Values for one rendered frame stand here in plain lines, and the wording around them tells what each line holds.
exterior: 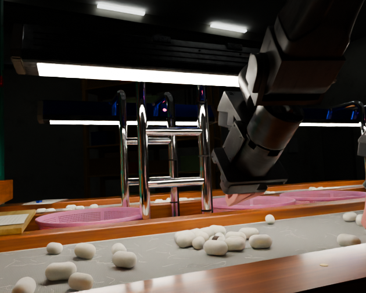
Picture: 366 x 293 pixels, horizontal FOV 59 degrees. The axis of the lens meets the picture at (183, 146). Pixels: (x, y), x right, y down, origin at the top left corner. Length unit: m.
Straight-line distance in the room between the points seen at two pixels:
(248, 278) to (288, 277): 0.04
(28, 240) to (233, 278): 0.42
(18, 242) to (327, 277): 0.50
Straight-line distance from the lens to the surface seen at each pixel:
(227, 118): 0.50
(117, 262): 0.47
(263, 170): 0.45
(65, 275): 0.45
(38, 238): 0.65
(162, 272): 0.44
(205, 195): 0.77
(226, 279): 0.33
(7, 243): 0.66
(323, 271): 0.37
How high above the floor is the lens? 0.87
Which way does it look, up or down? 4 degrees up
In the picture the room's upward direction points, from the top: 3 degrees counter-clockwise
